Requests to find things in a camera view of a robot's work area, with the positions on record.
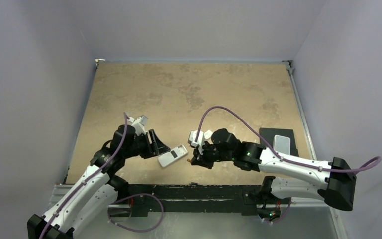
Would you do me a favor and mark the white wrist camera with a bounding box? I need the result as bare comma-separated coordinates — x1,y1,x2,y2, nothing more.
188,130,213,155
128,115,148,136

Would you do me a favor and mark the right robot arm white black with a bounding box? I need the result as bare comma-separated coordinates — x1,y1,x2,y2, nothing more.
188,128,357,211

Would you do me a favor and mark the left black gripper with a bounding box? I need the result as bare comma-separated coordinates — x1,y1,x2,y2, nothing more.
123,129,169,159

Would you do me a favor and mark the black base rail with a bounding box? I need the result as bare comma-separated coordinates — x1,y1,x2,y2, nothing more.
126,184,278,217

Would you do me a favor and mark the white device on box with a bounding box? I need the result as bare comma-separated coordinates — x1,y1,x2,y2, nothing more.
273,135,291,155

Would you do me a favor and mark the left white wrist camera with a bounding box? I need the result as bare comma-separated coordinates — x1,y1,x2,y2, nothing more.
128,115,148,136

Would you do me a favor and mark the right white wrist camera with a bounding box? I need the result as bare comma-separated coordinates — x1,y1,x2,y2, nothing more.
188,130,213,155

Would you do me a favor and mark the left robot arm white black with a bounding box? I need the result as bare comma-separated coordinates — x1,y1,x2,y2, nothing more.
27,124,170,239

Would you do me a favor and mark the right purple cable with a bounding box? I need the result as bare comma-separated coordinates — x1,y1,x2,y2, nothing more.
194,106,382,175

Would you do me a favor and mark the purple loop cable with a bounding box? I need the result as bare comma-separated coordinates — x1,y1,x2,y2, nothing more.
107,195,164,234

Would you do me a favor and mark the white red remote control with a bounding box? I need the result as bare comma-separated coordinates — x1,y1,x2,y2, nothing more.
158,144,188,168

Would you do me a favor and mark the black perforated box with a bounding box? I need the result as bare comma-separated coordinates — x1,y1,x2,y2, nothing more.
259,127,299,156

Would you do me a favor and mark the aluminium frame rail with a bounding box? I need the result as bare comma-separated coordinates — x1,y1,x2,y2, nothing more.
282,60,348,239

